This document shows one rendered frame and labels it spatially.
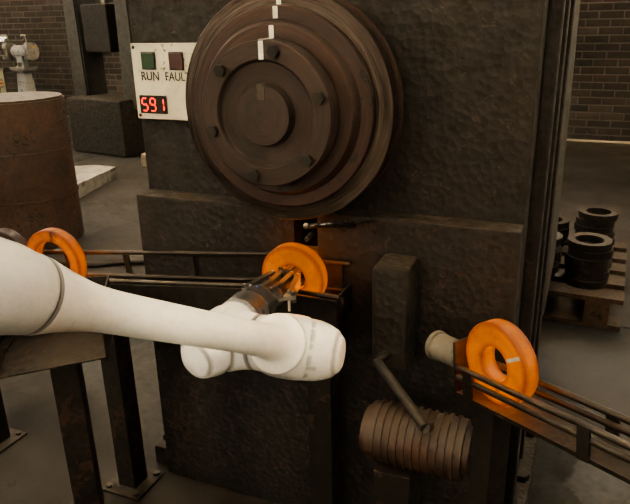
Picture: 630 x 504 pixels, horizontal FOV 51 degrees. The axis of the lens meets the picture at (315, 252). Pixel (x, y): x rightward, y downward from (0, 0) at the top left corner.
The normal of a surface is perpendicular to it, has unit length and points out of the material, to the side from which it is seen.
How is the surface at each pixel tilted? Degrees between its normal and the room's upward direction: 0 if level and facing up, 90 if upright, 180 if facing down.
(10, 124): 90
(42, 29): 90
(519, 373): 90
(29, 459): 0
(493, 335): 90
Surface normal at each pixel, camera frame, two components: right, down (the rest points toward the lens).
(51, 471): -0.02, -0.94
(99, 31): -0.55, 0.30
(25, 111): 0.58, 0.26
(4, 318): 0.58, 0.70
